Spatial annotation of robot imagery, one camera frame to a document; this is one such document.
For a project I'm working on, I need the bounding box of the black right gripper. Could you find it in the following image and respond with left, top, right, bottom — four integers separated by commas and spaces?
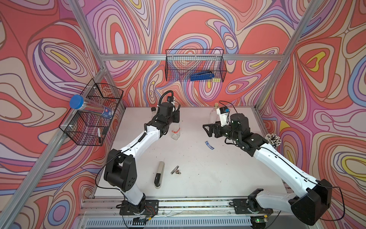
202, 120, 240, 142

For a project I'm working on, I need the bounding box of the blue white bottle label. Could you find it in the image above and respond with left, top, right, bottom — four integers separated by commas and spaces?
205, 141, 214, 150

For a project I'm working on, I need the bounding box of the clear square bottle with cork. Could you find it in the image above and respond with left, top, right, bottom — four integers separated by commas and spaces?
209, 103, 219, 124

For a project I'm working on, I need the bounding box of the clear glass bottle cork stopper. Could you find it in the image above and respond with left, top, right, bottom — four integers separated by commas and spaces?
170, 123, 181, 140

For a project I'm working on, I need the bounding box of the clear glass bottle black cap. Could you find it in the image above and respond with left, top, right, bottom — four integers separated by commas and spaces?
151, 107, 157, 119

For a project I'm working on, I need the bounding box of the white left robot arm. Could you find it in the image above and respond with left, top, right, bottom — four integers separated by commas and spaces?
104, 102, 181, 207

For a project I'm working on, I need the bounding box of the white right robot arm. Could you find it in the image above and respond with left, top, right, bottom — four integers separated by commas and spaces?
203, 113, 333, 226

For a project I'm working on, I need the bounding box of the small metal clip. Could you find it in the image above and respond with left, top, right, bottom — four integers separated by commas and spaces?
171, 166, 181, 174

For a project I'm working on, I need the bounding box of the blue plastic tool in basket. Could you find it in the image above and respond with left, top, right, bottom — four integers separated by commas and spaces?
190, 71, 215, 81

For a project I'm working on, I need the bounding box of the black and beige flat tool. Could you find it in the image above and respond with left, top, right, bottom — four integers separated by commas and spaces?
154, 161, 165, 189

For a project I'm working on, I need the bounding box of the metal cup of pencils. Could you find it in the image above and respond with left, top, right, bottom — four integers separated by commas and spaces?
265, 133, 282, 148

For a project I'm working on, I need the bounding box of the black marker in basket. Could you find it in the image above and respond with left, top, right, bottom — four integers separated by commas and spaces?
97, 128, 103, 144

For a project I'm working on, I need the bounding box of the clear tube with blue cap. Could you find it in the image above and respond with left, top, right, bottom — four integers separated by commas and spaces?
69, 95, 113, 119

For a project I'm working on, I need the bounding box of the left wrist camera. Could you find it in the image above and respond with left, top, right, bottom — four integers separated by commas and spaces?
167, 96, 174, 104

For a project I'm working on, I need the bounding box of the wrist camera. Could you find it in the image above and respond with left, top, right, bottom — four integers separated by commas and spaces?
216, 106, 230, 127
167, 96, 174, 104

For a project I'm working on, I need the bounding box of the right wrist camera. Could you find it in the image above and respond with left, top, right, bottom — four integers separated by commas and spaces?
216, 106, 230, 127

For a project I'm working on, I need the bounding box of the black wire basket back wall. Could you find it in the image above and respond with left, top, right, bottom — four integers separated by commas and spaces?
165, 48, 227, 82

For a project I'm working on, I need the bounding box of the black wire basket wall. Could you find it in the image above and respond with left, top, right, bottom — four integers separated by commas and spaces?
59, 79, 124, 146
165, 48, 227, 82

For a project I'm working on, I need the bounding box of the black wire basket left wall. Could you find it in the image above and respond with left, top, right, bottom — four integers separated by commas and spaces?
59, 79, 124, 146

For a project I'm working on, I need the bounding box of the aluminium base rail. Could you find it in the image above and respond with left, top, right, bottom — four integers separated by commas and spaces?
74, 197, 307, 229

